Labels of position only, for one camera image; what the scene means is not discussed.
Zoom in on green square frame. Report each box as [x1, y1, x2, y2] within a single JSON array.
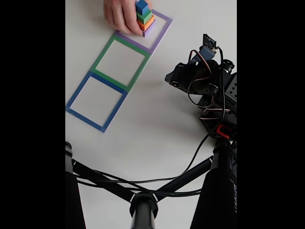
[[91, 34, 151, 93]]

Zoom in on red table clamp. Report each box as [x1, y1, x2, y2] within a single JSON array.
[[216, 124, 234, 139]]

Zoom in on blue square frame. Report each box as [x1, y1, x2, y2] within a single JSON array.
[[66, 71, 128, 133]]

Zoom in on person's hand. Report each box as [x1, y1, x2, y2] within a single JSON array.
[[103, 0, 144, 37]]

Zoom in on red white black servo wire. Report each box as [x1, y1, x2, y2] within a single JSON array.
[[187, 49, 232, 121]]

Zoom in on green cube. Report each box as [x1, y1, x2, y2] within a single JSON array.
[[136, 10, 153, 25]]

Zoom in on purple block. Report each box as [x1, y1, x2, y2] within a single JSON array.
[[142, 21, 156, 38]]

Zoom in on thin black cable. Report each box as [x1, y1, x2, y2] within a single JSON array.
[[90, 168, 204, 196]]

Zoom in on small blue cube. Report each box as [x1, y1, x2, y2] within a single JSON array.
[[135, 0, 150, 15]]

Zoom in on long black camera cable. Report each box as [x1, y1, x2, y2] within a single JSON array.
[[76, 46, 227, 191]]

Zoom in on orange block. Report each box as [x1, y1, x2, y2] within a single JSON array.
[[137, 16, 155, 31]]

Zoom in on black camera tripod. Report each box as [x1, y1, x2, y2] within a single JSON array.
[[65, 140, 237, 229]]

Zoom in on purple square frame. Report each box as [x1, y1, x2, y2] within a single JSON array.
[[115, 9, 173, 54]]

